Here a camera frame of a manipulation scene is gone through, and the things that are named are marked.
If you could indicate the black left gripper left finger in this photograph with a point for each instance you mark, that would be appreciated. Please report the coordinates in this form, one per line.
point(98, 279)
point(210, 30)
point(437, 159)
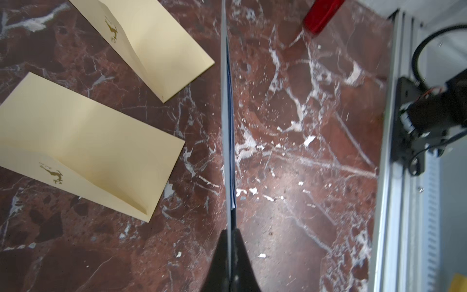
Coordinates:
point(217, 279)

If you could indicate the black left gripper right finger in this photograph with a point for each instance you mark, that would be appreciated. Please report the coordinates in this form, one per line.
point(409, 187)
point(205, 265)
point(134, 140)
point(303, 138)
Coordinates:
point(243, 278)

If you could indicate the grey-blue paper envelope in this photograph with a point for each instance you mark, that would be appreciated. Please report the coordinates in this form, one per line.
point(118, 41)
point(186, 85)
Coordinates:
point(227, 120)

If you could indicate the cream yellow envelope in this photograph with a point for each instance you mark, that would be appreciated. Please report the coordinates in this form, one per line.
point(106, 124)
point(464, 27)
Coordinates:
point(68, 141)
point(155, 46)

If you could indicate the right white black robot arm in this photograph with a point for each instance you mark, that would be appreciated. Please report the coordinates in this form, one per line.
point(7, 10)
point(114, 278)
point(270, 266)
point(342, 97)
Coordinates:
point(424, 124)

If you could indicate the yellow plastic scoop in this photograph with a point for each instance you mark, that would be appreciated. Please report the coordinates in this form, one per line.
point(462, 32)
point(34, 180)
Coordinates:
point(458, 284)

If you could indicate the red black small object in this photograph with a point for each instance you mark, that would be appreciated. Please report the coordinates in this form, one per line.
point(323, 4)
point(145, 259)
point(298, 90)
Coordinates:
point(320, 14)

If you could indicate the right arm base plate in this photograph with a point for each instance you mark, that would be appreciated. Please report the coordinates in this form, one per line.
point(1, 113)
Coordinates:
point(406, 143)

